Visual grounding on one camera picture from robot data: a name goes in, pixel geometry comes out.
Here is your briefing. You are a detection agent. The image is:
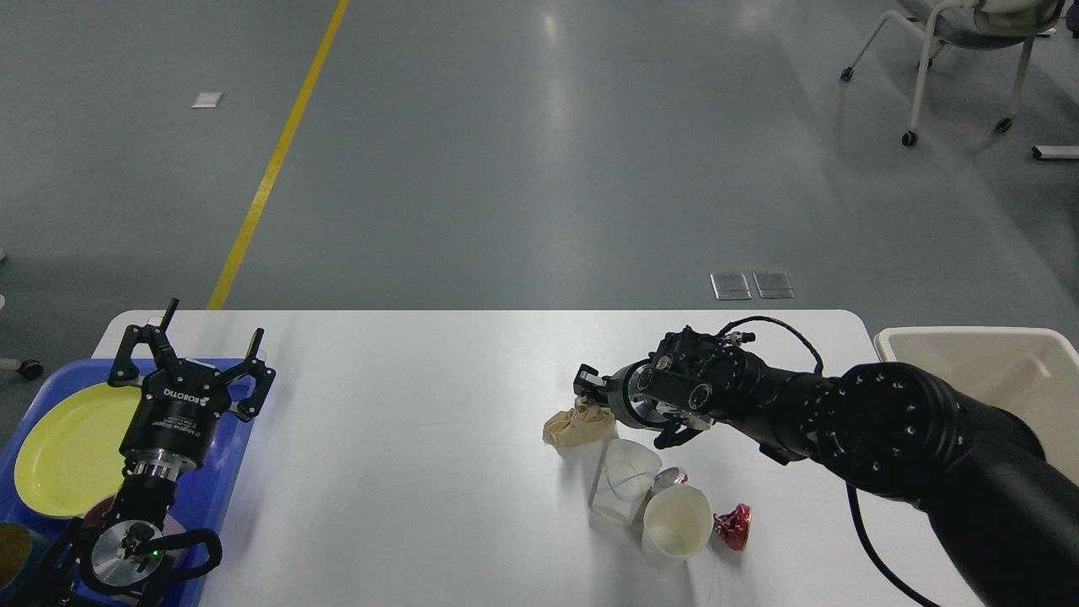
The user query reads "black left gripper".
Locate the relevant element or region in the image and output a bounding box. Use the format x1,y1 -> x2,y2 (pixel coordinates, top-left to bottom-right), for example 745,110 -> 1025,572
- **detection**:
106,298 -> 276,483

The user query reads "red foil wrapper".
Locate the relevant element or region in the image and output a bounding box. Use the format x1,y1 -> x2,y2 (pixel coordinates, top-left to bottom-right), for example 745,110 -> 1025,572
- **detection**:
712,503 -> 752,551

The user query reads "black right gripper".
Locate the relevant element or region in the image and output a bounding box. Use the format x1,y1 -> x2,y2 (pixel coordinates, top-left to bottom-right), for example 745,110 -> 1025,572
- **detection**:
573,363 -> 709,450

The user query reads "black caster wheel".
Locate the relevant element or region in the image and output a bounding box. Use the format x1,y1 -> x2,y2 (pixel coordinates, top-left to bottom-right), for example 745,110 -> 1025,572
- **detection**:
0,357 -> 44,380

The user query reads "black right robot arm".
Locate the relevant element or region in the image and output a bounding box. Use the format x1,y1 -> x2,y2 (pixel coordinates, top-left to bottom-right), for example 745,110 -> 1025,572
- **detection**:
573,320 -> 1078,606

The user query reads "white patterned paper cup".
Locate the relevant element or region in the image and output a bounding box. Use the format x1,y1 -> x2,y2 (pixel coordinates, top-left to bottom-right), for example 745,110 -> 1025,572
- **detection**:
589,438 -> 663,527

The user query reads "white bar on floor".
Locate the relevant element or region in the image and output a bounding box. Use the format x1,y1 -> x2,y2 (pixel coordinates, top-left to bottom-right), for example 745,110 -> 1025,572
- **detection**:
1030,143 -> 1079,161

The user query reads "white wheeled chair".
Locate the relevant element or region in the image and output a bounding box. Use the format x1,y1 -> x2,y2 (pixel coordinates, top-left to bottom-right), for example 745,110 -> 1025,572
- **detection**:
839,1 -> 1066,148

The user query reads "white floor marker tile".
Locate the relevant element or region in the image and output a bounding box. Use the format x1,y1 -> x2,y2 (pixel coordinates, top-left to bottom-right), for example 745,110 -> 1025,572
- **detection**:
191,91 -> 223,109

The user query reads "brown paper ball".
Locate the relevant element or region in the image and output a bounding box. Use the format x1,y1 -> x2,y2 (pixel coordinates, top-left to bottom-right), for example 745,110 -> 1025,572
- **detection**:
542,397 -> 616,449

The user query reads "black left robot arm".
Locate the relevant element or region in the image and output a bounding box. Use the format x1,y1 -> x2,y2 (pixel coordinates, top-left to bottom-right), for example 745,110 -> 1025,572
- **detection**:
3,299 -> 277,606

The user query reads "beige plastic bin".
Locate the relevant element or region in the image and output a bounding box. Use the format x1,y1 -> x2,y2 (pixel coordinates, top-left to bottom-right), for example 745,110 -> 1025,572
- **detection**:
874,326 -> 1078,481

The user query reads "teal mug yellow inside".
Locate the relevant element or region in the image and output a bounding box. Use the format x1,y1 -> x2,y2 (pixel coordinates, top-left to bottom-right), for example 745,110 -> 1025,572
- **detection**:
1,522 -> 51,606

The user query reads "silver floor socket plate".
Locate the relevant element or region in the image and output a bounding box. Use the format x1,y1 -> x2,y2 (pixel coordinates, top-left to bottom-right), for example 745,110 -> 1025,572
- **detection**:
709,272 -> 753,301

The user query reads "yellow plastic plate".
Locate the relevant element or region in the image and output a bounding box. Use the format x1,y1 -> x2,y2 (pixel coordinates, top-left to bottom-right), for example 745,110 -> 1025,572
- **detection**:
13,383 -> 140,518

